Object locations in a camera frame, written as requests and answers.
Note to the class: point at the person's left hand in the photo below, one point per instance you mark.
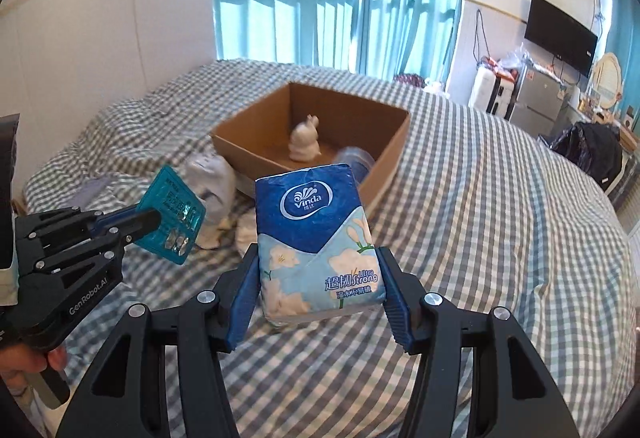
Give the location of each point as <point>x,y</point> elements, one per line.
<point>27,360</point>

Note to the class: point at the white suitcase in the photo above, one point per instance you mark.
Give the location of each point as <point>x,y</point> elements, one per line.
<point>492,90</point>

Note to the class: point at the black wall television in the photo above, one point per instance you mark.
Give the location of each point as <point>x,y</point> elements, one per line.
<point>560,32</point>

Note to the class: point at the silver mini fridge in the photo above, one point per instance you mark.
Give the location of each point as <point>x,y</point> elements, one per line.
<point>537,102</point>

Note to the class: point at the oval white framed mirror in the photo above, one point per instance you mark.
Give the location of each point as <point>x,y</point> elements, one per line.
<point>607,80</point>

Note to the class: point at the teal side curtain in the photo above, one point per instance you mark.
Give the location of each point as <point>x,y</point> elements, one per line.
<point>625,42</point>

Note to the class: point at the dark red patterned cloth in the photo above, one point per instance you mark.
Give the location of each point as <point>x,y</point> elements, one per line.
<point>409,80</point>

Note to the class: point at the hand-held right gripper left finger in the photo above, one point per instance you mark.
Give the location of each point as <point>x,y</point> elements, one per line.
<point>243,305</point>

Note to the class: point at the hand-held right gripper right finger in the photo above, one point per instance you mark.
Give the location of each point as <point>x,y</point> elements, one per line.
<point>401,315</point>

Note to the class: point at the grey checkered bed blanket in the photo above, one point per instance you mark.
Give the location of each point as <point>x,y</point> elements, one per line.
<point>475,238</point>

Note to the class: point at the pale lavender cloth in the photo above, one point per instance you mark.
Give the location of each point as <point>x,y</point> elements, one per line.
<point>85,193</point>

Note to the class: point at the white plush toy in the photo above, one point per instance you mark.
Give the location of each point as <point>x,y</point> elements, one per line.
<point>212,198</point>

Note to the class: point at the black bag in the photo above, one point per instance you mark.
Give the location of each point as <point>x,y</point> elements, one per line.
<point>592,152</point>

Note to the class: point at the teal pill blister pack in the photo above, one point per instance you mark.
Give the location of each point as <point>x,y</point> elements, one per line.
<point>172,205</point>

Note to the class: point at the brown cardboard box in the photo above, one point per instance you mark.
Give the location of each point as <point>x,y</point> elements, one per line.
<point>350,127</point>

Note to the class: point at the clear plastic bag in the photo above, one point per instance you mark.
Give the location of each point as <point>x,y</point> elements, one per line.
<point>520,57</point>

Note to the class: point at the blue floral tissue pack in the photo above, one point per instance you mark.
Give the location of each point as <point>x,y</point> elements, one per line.
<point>315,248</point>

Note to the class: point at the clear plastic bottle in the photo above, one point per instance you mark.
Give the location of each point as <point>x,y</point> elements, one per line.
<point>356,160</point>

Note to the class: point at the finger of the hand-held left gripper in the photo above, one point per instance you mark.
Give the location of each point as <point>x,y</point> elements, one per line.
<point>117,217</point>
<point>142,224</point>

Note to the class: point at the white rabbit figurine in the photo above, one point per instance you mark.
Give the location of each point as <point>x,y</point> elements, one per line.
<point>304,141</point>

